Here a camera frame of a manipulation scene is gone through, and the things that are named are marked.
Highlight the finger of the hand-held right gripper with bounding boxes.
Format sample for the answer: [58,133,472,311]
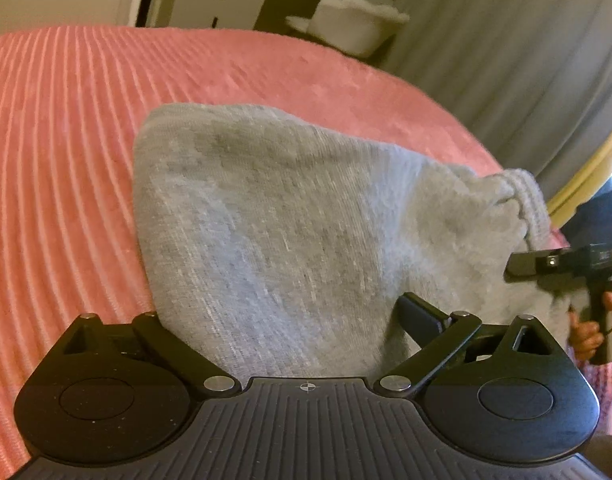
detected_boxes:
[503,248,572,282]

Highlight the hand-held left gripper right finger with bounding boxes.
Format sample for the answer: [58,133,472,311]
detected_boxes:
[375,291,574,402]

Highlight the grey pants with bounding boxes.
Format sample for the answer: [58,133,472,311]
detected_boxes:
[132,102,575,380]

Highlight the grey curtain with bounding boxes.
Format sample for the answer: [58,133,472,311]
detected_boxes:
[381,0,612,202]

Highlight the pink ribbed blanket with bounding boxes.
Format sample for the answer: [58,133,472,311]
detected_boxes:
[0,25,570,480]

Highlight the yellow frame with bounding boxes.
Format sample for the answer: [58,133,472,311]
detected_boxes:
[546,114,612,217]

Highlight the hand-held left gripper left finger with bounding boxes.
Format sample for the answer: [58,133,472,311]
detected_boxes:
[41,312,243,402]

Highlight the white fluffy chair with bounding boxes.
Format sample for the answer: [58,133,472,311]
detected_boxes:
[285,0,411,59]

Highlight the person's right hand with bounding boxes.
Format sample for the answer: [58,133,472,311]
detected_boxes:
[567,280,612,363]

